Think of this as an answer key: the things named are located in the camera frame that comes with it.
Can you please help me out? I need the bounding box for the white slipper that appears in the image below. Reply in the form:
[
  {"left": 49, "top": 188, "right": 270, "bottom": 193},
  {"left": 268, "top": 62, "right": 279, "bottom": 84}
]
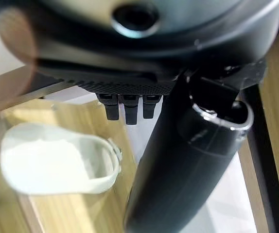
[{"left": 0, "top": 122, "right": 123, "bottom": 196}]

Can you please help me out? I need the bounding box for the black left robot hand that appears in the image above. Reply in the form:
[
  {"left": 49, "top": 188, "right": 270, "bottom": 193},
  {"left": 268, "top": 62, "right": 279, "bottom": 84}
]
[{"left": 0, "top": 0, "right": 279, "bottom": 233}]

